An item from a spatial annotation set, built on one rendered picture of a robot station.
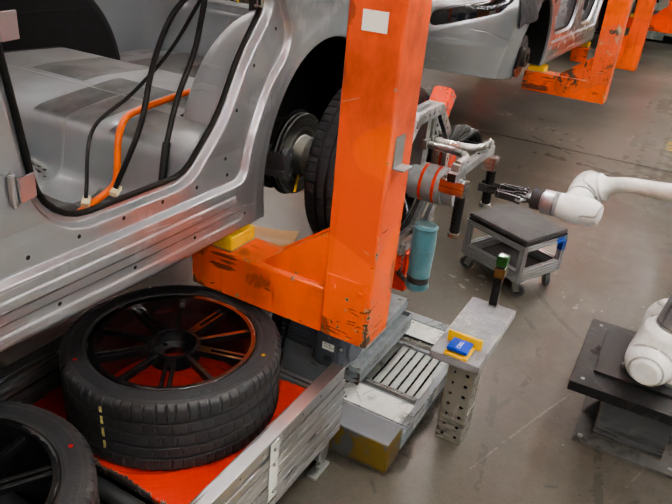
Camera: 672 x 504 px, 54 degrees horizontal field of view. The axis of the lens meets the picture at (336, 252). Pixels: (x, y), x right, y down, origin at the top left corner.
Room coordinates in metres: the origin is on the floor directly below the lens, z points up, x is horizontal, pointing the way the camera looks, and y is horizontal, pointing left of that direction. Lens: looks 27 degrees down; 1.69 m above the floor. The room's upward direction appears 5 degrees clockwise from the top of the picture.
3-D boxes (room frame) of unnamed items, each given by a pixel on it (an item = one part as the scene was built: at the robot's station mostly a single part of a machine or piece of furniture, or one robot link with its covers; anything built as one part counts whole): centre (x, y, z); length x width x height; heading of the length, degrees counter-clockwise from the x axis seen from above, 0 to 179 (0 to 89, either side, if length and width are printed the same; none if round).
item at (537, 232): (3.26, -0.96, 0.17); 0.43 x 0.36 x 0.34; 38
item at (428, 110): (2.33, -0.27, 0.85); 0.54 x 0.07 x 0.54; 153
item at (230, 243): (2.01, 0.37, 0.71); 0.14 x 0.14 x 0.05; 63
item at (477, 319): (1.96, -0.51, 0.44); 0.43 x 0.17 x 0.03; 153
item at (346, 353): (2.09, 0.08, 0.26); 0.42 x 0.18 x 0.35; 63
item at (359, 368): (2.35, -0.09, 0.13); 0.50 x 0.36 x 0.10; 153
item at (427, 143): (2.18, -0.33, 1.03); 0.19 x 0.18 x 0.11; 63
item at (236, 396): (1.67, 0.47, 0.39); 0.66 x 0.66 x 0.24
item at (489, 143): (2.36, -0.42, 1.03); 0.19 x 0.18 x 0.11; 63
